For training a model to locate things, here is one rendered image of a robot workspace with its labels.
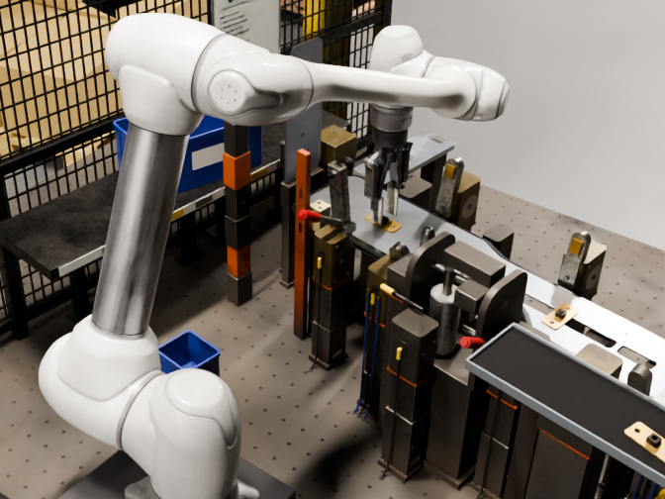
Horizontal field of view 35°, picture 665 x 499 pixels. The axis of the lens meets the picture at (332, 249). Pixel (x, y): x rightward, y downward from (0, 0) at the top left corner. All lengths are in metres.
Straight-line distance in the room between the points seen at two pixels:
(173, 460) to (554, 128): 3.46
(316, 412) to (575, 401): 0.75
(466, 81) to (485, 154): 2.65
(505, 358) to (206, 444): 0.51
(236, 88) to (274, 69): 0.08
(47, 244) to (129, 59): 0.66
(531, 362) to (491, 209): 1.27
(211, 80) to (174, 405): 0.54
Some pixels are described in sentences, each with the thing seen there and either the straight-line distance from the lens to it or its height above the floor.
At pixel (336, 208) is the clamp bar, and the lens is 2.16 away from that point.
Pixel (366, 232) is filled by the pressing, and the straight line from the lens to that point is 2.29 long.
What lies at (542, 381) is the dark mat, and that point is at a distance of 1.72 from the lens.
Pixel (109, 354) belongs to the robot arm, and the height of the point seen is 1.10.
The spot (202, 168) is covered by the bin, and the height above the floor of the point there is 1.07.
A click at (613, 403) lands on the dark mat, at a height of 1.16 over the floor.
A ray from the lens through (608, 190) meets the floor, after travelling 4.54.
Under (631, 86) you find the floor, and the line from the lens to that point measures 5.47.
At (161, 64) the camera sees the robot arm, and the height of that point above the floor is 1.59.
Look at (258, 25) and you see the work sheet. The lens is 2.62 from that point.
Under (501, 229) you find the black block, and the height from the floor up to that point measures 0.99.
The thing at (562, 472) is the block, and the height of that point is 1.02.
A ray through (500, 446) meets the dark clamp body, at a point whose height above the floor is 0.85.
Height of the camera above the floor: 2.29
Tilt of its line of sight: 35 degrees down
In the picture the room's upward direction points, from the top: 2 degrees clockwise
